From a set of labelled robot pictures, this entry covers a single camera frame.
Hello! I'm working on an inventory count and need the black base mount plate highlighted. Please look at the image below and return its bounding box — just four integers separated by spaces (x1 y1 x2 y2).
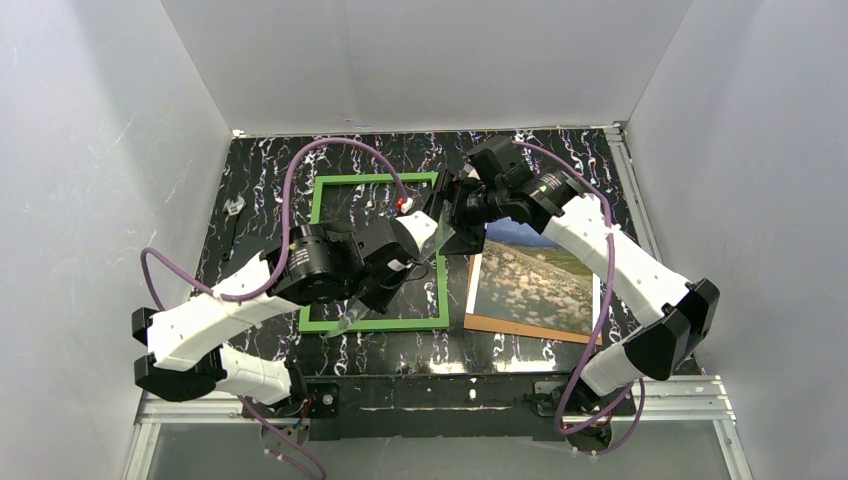
248 382 340 419
533 378 637 419

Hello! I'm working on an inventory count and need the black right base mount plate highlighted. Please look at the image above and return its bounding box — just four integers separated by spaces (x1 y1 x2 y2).
533 378 637 419

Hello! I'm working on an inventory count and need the clear acrylic sheet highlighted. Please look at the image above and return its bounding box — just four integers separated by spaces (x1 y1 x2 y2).
324 194 452 338

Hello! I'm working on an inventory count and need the small silver clip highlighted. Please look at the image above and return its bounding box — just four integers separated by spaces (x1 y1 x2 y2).
224 196 245 216

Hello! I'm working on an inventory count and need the green picture frame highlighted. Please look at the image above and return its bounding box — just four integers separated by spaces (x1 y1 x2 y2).
291 172 449 337

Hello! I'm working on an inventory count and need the black flat stand plate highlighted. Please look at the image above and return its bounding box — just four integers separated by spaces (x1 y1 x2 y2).
213 235 281 297

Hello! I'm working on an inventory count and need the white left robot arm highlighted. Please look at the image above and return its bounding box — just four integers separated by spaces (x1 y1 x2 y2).
132 211 438 406

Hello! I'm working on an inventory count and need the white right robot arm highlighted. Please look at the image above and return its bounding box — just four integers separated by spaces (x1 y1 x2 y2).
425 136 720 403

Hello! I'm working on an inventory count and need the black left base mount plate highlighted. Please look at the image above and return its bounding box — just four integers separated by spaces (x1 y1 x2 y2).
248 382 340 419

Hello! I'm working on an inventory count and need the aluminium rail frame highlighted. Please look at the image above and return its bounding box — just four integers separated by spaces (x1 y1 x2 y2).
125 375 753 479

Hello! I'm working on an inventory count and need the brown backing board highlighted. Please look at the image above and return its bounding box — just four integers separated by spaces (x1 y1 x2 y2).
463 252 598 344

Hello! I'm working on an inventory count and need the landscape photo print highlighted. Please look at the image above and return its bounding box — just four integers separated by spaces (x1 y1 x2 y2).
464 219 600 344

